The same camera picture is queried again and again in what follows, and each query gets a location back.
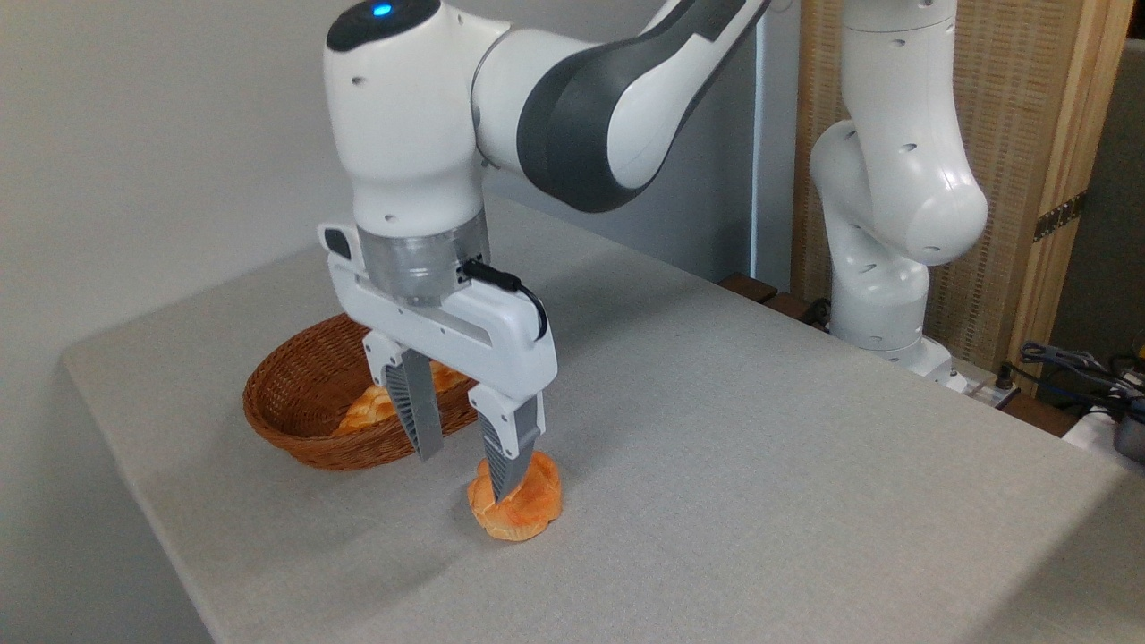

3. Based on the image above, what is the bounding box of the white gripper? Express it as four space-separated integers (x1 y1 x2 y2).
318 224 558 506

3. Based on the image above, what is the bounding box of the round bread roll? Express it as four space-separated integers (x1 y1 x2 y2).
467 450 564 542

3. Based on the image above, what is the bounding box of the long braided bread loaf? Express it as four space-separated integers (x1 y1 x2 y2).
336 360 471 436

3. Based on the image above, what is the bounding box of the brown wicker oval basket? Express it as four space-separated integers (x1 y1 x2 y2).
243 313 481 472

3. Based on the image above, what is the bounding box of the brown wooden slat platform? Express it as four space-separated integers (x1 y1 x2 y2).
720 274 833 334

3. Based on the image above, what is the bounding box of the metal screen hinge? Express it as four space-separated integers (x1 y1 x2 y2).
1033 190 1089 242

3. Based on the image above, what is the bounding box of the wooden woven folding screen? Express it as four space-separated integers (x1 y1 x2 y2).
792 0 1135 394

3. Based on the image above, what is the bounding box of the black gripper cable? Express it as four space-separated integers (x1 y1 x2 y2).
461 259 548 343

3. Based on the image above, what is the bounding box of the white vertical wall trim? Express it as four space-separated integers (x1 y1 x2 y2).
750 18 772 289

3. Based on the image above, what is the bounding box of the bundle of dark cables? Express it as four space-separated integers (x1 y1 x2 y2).
1018 338 1145 423

